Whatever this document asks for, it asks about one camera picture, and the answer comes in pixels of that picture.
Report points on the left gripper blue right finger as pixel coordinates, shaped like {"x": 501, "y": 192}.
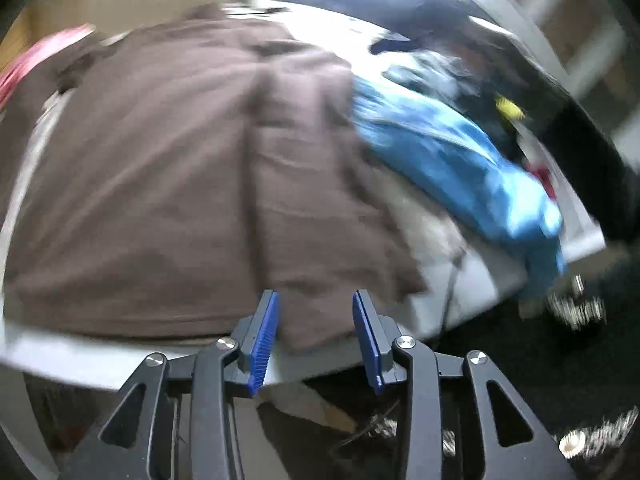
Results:
{"x": 503, "y": 439}

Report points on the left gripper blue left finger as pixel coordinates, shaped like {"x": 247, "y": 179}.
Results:
{"x": 138, "y": 438}

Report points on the blue satin jacket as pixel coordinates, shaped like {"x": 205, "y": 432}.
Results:
{"x": 452, "y": 160}

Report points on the brown sweatshirt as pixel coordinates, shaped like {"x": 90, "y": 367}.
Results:
{"x": 161, "y": 183}

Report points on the pink plaid blanket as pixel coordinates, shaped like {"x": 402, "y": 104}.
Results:
{"x": 434, "y": 237}

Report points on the pink folded garment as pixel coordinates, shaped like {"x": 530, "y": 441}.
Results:
{"x": 21, "y": 66}

